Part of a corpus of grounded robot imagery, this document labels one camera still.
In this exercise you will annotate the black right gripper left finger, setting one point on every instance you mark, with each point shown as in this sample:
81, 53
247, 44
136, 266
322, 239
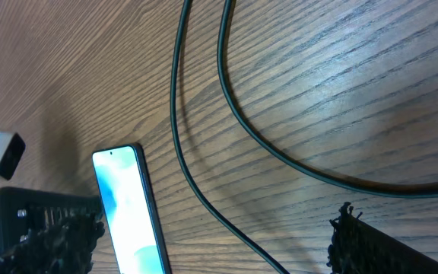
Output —
64, 248

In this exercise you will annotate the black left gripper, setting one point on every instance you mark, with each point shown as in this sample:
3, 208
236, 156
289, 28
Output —
24, 210

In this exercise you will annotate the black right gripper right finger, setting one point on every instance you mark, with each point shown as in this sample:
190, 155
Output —
358, 248

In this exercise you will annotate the blue Galaxy smartphone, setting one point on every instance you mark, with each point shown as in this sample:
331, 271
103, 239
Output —
130, 209

